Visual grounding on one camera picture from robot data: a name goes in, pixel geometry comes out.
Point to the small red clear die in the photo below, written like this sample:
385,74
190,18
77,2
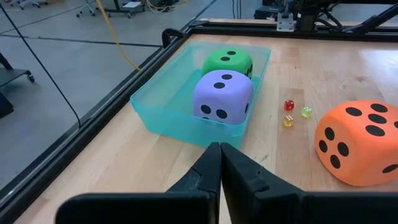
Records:
288,105

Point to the small green clear die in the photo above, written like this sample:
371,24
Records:
306,112

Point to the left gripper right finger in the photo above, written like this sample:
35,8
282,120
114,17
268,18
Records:
248,193

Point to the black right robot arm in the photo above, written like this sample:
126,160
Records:
308,18

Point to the black metal table frame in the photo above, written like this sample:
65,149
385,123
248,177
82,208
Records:
107,113

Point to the large orange foam die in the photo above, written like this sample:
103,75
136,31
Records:
357,161

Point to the small yellow clear die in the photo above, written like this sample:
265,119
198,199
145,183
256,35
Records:
288,121

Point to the black rolling cart base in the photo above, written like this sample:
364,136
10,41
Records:
15,74

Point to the black frame corner clip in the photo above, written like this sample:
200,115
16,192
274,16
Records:
171,34

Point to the silver mounting bracket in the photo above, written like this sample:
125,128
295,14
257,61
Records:
285,25

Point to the teal translucent plastic bin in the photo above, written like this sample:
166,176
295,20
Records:
161,115

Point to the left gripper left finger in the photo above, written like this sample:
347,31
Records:
199,186

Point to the large purple foam die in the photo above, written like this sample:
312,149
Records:
224,96

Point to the large green foam die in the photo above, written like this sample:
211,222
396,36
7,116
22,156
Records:
230,65

